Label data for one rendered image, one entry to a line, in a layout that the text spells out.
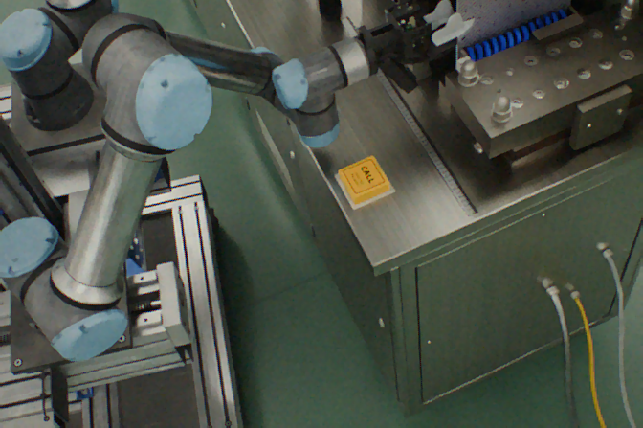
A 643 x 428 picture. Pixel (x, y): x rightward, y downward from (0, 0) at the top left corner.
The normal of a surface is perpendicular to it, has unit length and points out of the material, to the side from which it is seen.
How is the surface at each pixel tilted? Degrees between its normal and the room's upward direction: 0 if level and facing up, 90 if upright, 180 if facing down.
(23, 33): 8
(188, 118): 84
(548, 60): 0
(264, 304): 0
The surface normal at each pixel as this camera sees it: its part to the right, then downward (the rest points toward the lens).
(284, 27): -0.11, -0.56
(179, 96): 0.70, 0.48
